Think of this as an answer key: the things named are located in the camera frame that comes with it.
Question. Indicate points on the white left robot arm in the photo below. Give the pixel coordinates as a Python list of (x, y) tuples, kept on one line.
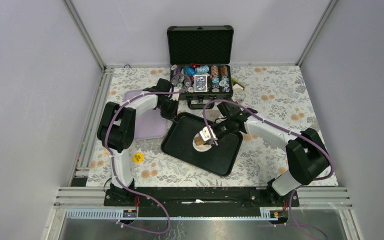
[(116, 129)]

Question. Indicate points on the purple plastic tray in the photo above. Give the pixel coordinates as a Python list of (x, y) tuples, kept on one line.
[(148, 121)]

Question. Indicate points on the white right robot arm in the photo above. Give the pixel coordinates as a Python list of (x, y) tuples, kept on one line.
[(306, 154)]

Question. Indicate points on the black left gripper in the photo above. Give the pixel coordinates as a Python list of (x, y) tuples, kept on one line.
[(173, 114)]

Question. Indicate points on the blue playing card deck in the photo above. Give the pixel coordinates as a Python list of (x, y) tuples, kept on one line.
[(200, 83)]

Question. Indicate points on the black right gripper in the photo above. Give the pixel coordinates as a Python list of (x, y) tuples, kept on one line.
[(216, 135)]

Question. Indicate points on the white dough disc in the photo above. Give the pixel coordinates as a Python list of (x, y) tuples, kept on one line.
[(201, 148)]

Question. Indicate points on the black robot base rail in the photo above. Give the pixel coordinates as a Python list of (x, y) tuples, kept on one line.
[(245, 195)]

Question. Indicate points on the wooden rolling pin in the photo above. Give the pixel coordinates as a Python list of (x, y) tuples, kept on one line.
[(198, 141)]

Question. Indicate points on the yellow round token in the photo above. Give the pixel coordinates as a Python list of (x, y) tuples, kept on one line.
[(137, 158)]

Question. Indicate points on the black baking tray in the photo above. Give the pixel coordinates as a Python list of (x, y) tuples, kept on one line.
[(183, 142)]

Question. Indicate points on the black poker chip case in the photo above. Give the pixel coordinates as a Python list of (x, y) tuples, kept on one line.
[(201, 50)]

